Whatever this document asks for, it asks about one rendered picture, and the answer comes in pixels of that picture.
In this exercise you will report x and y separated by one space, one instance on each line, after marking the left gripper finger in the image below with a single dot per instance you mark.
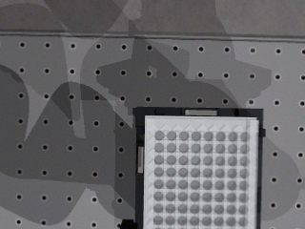
128 224

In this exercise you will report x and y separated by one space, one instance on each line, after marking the white well plate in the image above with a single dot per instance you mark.
170 144

